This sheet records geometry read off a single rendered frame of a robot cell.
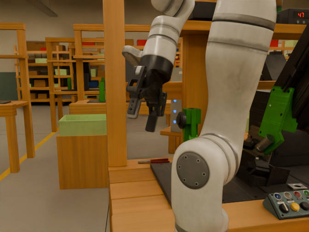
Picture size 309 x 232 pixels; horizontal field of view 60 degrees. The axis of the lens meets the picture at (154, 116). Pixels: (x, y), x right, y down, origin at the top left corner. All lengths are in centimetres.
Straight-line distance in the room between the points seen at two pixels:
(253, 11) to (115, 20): 91
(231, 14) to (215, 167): 22
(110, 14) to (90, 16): 997
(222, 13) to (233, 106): 14
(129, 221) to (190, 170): 45
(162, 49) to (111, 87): 68
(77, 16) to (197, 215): 1098
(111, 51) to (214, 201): 93
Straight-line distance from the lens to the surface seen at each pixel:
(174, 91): 138
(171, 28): 62
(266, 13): 42
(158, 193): 105
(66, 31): 1129
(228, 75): 41
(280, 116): 111
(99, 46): 788
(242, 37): 40
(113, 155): 130
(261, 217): 92
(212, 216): 45
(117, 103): 124
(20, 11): 1184
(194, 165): 42
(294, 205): 94
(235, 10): 41
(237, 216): 90
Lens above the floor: 134
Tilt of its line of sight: 10 degrees down
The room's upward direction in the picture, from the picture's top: straight up
